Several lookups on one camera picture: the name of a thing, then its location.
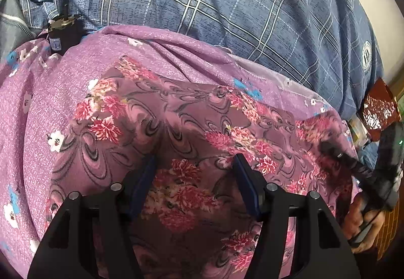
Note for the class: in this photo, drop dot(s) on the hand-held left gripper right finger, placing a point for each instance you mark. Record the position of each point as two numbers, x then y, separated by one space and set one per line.
246 184

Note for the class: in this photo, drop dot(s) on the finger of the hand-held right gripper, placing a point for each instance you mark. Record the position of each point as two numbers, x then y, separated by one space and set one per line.
341 156

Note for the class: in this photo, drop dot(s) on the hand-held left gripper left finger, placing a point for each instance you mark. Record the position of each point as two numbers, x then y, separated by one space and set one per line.
142 181

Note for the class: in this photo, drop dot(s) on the maroon floral garment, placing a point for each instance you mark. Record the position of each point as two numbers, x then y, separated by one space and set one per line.
189 127

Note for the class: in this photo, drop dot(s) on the person's right hand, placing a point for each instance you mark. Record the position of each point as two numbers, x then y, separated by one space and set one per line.
356 219

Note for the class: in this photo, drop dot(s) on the blue denim cloth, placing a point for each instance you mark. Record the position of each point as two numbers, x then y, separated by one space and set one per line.
367 154

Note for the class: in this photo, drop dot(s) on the crumpled packet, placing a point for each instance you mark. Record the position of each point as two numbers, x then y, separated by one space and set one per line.
358 129

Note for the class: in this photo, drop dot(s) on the red foil bag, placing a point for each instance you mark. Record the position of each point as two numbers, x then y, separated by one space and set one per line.
378 108

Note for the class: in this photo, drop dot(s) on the purple floral bed sheet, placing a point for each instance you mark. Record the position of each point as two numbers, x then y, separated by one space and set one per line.
94 55

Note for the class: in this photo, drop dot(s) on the small black device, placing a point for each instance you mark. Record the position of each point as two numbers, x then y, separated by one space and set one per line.
64 34

